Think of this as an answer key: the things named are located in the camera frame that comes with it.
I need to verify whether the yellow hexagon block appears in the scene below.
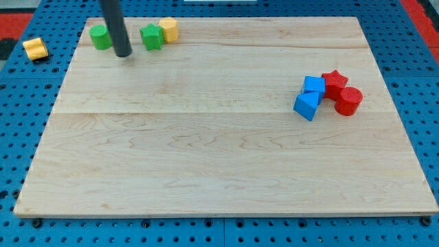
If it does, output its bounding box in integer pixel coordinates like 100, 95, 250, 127
159, 17, 179, 43

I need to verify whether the light wooden board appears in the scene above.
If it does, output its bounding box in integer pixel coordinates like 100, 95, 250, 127
14, 17, 438, 219

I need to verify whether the blue triangle block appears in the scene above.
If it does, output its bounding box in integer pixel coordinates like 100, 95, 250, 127
293, 92, 319, 121

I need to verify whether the blue cube block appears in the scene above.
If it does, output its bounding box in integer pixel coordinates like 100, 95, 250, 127
301, 76, 326, 105

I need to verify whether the green star block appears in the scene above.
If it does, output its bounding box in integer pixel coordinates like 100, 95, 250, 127
139, 23, 165, 51

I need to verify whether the red star block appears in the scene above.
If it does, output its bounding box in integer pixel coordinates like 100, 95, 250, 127
322, 70, 348, 101

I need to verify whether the red cylinder block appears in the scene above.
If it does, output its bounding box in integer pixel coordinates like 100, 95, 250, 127
334, 87, 364, 116

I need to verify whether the green cylinder block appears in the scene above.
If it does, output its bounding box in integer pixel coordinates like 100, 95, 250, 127
89, 25, 112, 50

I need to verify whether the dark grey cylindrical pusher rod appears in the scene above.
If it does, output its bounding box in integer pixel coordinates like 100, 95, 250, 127
99, 0, 132, 58

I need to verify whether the yellow heart block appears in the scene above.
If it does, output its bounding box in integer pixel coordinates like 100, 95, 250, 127
23, 38, 49, 61

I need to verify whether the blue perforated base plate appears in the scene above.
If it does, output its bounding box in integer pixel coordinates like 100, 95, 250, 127
1, 0, 438, 246

